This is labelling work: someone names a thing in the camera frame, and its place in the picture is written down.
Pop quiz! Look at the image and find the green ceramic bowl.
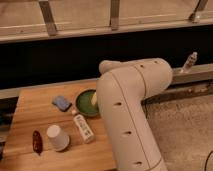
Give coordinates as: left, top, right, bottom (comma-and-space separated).
75, 89, 99, 117

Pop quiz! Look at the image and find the small bottle on ledge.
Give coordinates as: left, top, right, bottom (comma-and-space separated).
181, 52, 198, 73

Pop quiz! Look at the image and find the blue sponge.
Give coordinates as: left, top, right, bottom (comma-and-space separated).
52, 96, 72, 112

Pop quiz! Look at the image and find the white paper cup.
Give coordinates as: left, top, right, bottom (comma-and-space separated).
46, 125, 70, 151

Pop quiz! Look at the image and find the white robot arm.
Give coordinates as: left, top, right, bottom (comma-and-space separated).
96, 58, 173, 171

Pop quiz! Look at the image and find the metal window frame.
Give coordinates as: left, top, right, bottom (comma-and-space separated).
0, 0, 213, 43

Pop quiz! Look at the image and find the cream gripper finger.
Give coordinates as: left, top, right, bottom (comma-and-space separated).
91, 92, 97, 105

